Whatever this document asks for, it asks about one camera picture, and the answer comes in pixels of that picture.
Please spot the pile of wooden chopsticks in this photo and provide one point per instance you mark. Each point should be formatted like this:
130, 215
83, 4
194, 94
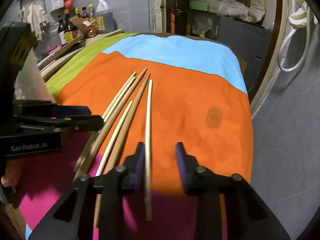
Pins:
125, 97

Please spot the dark wine bottle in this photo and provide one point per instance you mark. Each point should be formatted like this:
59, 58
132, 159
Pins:
61, 31

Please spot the clear yellow cap bottle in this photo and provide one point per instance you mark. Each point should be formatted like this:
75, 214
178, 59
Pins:
92, 11

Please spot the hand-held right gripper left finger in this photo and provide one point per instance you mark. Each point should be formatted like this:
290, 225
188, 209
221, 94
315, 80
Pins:
138, 166

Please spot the hanging beige towel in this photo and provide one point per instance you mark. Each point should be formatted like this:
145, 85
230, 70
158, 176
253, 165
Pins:
37, 17

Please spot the grey cabinet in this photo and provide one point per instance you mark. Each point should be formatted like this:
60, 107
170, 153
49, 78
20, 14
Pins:
245, 45

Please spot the worn wooden door frame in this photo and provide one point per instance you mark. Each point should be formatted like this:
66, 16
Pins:
265, 75

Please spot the large cooking oil jug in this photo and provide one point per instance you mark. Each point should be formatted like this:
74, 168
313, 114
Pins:
105, 15

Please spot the yellow label soy sauce bottle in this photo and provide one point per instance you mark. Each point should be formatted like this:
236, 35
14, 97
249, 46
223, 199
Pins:
70, 30

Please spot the green box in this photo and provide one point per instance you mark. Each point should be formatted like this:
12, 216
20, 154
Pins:
198, 5

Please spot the cream rubber glove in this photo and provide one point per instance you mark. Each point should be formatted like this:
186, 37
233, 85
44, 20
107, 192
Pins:
300, 16

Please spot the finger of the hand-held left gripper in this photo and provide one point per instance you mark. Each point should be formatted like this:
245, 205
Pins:
82, 123
72, 110

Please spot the pale wooden chopstick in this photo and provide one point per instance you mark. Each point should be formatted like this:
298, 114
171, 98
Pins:
149, 117

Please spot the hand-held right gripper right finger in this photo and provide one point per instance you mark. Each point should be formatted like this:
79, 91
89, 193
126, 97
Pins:
181, 166

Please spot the pink sponge box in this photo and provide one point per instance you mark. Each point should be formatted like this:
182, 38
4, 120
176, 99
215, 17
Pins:
54, 49

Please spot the red plastic bag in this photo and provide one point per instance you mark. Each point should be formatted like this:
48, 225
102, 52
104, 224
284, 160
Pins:
68, 1

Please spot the person's left hand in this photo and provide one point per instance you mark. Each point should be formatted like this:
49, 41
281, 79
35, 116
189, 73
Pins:
11, 173

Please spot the crumpled clear plastic bag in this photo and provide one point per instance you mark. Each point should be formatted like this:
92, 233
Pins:
235, 8

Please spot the dark sauce bottle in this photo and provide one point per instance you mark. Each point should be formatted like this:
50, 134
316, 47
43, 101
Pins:
85, 13

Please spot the colourful striped blanket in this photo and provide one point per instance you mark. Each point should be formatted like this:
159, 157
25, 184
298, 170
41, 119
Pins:
200, 100

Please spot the white wall box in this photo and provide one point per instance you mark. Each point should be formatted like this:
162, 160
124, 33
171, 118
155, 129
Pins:
55, 2

